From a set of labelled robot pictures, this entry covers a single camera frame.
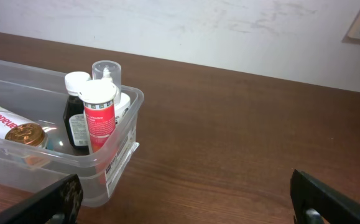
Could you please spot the clear plastic container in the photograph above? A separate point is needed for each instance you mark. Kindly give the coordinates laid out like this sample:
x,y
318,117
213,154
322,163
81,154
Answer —
x,y
40,95

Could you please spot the white clear-cap spray bottle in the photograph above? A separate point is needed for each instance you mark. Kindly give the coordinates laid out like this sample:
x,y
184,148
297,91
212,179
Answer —
x,y
111,72

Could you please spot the orange tablet tube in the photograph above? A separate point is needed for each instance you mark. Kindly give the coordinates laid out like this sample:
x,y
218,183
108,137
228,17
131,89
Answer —
x,y
98,101

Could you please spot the gold-lid small balm jar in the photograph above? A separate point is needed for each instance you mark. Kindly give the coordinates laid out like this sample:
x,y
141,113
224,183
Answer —
x,y
30,134

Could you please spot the dark brown syrup bottle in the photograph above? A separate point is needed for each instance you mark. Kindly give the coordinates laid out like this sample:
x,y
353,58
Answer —
x,y
73,116

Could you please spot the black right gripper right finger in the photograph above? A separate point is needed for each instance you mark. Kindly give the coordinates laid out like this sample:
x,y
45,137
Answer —
x,y
315,202

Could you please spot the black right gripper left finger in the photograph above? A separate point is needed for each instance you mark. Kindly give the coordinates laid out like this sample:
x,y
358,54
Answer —
x,y
58,203

